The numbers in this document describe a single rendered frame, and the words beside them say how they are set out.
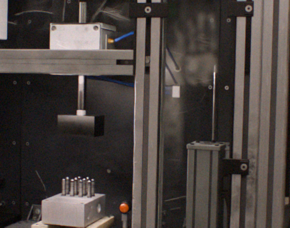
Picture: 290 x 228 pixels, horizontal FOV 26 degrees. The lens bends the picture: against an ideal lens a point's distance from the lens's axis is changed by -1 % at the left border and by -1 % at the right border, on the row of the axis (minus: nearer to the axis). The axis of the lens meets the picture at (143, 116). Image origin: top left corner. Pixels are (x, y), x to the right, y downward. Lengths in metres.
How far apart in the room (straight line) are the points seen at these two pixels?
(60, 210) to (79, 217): 0.04
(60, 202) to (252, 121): 0.46
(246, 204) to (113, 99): 0.60
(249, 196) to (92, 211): 0.39
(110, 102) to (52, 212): 0.38
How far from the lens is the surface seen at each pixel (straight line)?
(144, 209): 1.14
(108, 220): 1.40
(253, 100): 1.08
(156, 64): 1.11
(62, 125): 1.37
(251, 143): 1.08
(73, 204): 1.31
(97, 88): 1.60
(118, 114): 1.58
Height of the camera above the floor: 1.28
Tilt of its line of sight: 3 degrees down
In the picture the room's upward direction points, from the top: 1 degrees clockwise
